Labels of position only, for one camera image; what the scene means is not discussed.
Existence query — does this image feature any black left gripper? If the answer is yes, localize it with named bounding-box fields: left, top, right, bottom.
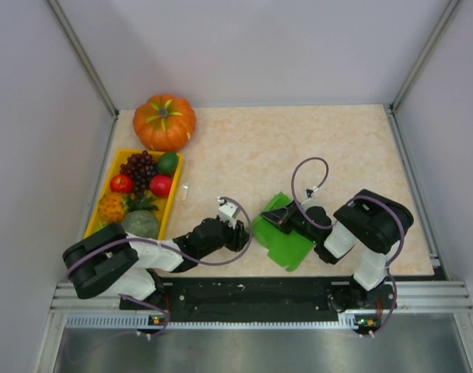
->
left=198, top=214, right=252, bottom=258

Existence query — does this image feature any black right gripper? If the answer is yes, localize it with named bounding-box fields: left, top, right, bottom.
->
left=261, top=199, right=320, bottom=244

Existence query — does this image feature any green paper box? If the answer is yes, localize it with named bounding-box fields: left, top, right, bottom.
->
left=252, top=215, right=315, bottom=272

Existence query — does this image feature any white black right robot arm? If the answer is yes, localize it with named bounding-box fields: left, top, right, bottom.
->
left=260, top=189, right=414, bottom=311

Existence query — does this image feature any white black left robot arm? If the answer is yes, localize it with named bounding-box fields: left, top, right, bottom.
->
left=62, top=218, right=251, bottom=309

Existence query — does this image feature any small white paper scrap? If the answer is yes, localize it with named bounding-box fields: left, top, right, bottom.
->
left=179, top=182, right=190, bottom=200

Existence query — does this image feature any red tomato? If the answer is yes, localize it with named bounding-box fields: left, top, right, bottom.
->
left=149, top=175, right=172, bottom=198

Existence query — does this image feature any grey green melon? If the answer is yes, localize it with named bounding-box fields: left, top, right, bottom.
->
left=121, top=211, right=160, bottom=239

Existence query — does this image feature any green lime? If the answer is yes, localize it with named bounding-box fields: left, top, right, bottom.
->
left=157, top=152, right=179, bottom=176

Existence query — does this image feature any dark purple grape bunch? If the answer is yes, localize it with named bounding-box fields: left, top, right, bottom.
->
left=120, top=151, right=158, bottom=195

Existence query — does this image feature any red apple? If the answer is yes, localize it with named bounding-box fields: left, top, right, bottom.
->
left=110, top=174, right=134, bottom=193

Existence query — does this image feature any orange pineapple with leaves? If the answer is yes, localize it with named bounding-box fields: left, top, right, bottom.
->
left=98, top=192, right=158, bottom=225

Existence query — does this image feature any orange pumpkin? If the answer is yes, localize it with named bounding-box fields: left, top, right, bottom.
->
left=133, top=94, right=197, bottom=152

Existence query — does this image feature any yellow plastic tray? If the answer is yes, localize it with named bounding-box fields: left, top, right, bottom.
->
left=84, top=149, right=183, bottom=240

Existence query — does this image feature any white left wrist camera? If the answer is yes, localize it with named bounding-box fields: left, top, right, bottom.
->
left=217, top=197, right=239, bottom=228

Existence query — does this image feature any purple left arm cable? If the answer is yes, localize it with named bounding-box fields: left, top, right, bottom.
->
left=64, top=197, right=255, bottom=284

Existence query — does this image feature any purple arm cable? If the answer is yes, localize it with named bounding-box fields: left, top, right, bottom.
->
left=64, top=197, right=255, bottom=284
left=290, top=156, right=410, bottom=339

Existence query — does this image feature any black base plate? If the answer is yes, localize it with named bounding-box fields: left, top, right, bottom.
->
left=119, top=275, right=400, bottom=322

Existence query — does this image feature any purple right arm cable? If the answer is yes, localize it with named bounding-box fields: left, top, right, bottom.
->
left=290, top=156, right=410, bottom=339

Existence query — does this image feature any grey slotted cable duct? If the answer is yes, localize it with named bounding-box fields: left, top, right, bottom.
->
left=65, top=313, right=360, bottom=330

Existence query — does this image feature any aluminium corner post left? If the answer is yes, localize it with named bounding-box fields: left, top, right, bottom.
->
left=45, top=0, right=120, bottom=120

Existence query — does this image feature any aluminium corner post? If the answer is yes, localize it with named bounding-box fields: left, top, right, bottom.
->
left=45, top=0, right=120, bottom=120
left=389, top=0, right=463, bottom=113

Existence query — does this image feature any aluminium corner post right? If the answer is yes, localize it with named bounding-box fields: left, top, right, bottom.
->
left=389, top=0, right=463, bottom=113

